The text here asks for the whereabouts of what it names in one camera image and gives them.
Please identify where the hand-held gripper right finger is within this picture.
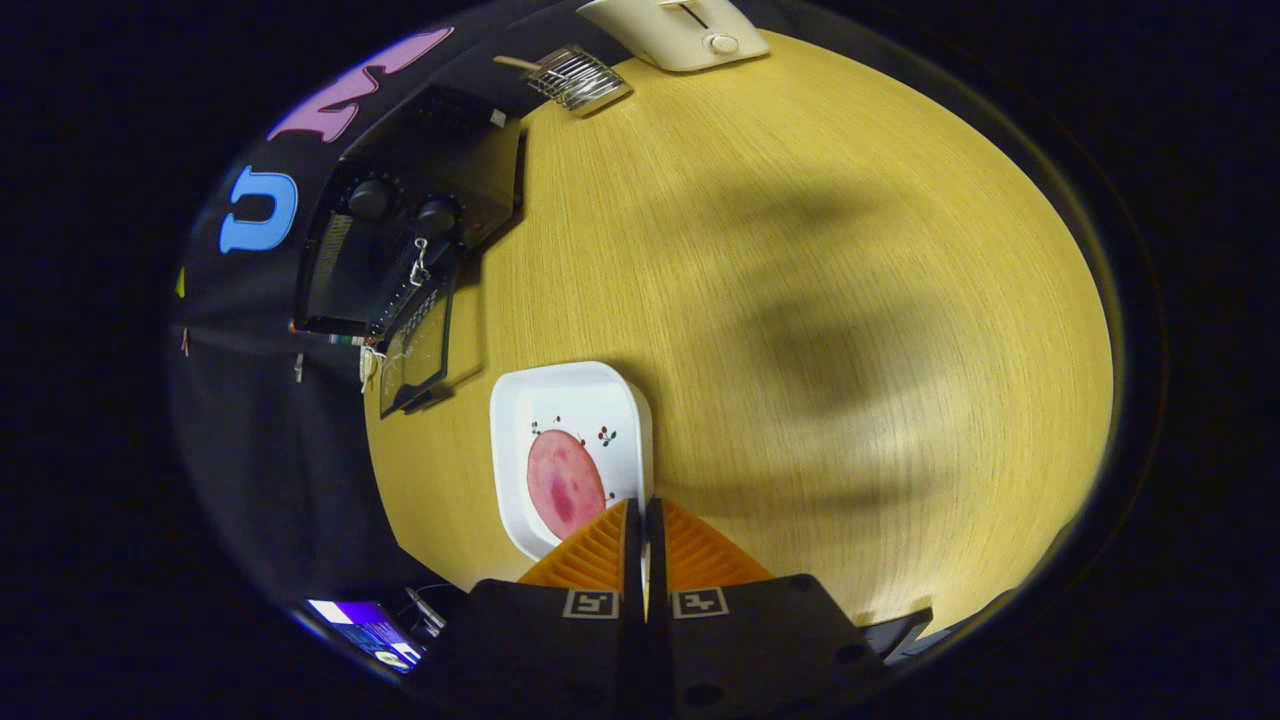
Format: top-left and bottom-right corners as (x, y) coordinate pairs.
(645, 497), (887, 720)

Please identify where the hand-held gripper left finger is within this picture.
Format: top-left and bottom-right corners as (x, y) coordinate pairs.
(430, 498), (647, 720)

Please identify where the pink ham slice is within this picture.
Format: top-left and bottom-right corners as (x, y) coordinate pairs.
(526, 429), (607, 541)

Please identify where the white square plate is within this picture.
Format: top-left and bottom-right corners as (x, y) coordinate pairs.
(489, 361), (655, 561)

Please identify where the black toaster oven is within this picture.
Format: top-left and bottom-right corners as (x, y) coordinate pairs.
(290, 85), (527, 419)

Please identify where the white bread toaster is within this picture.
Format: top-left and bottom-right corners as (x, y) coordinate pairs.
(577, 0), (771, 73)

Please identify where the lit laptop screen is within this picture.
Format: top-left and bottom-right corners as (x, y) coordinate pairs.
(305, 598), (426, 673)

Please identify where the metal mesh holder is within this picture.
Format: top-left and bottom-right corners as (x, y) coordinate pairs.
(522, 45), (633, 119)

